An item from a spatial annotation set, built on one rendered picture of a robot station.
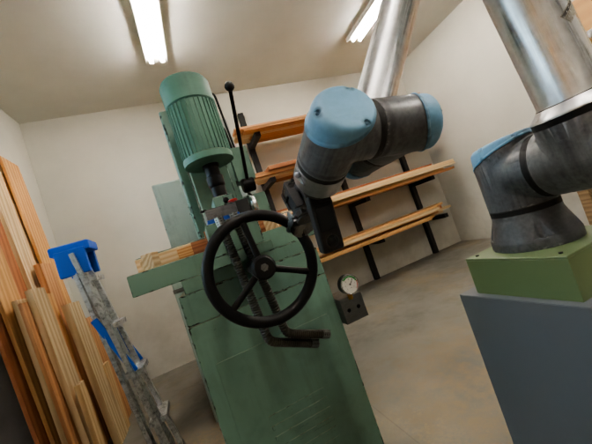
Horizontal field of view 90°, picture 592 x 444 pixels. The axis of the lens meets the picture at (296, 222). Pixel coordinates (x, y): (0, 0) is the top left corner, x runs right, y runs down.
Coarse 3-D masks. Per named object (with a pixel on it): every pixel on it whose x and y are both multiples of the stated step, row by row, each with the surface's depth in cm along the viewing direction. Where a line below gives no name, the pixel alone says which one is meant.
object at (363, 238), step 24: (240, 120) 345; (288, 120) 314; (288, 168) 309; (408, 168) 410; (432, 168) 358; (360, 192) 322; (408, 216) 351; (432, 216) 373; (360, 240) 331; (384, 240) 339; (432, 240) 404
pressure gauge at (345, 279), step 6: (342, 276) 93; (348, 276) 92; (354, 276) 93; (342, 282) 91; (348, 282) 92; (354, 282) 93; (342, 288) 91; (348, 288) 92; (354, 288) 92; (348, 294) 94
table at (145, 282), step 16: (272, 240) 93; (288, 240) 95; (192, 256) 86; (224, 256) 79; (240, 256) 80; (144, 272) 82; (160, 272) 83; (176, 272) 84; (192, 272) 85; (144, 288) 81; (160, 288) 82
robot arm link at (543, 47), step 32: (512, 0) 56; (544, 0) 54; (512, 32) 58; (544, 32) 55; (576, 32) 54; (544, 64) 56; (576, 64) 54; (544, 96) 58; (576, 96) 55; (544, 128) 59; (576, 128) 55; (544, 160) 61; (576, 160) 56
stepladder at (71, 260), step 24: (72, 264) 135; (96, 264) 151; (96, 288) 140; (96, 312) 137; (120, 336) 140; (144, 360) 150; (144, 384) 140; (144, 408) 149; (168, 408) 147; (144, 432) 133; (168, 432) 139
